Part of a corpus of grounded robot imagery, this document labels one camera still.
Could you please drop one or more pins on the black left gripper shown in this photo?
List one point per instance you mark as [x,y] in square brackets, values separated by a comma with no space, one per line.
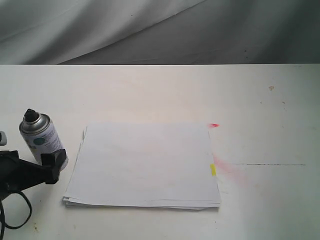
[17,174]

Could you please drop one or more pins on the white spray paint can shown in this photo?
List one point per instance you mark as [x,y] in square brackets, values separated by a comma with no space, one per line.
[39,133]

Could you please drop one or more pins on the white paper stack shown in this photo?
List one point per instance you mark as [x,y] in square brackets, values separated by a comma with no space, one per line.
[160,165]

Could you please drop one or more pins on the white backdrop cloth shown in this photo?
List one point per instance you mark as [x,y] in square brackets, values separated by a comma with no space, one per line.
[55,31]

